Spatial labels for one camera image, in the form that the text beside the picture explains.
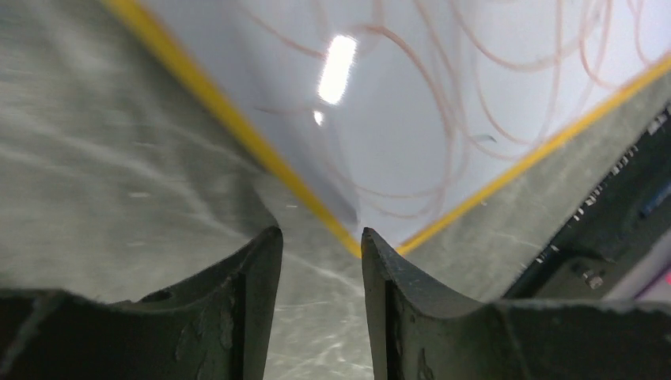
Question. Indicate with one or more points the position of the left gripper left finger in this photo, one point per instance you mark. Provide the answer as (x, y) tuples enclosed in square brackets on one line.
[(215, 324)]

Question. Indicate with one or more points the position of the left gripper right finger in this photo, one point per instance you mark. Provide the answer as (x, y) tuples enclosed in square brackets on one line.
[(421, 329)]

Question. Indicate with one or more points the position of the yellow framed whiteboard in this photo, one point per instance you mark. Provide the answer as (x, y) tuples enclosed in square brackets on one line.
[(402, 115)]

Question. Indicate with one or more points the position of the black aluminium base frame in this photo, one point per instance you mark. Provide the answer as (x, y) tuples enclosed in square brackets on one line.
[(613, 228)]

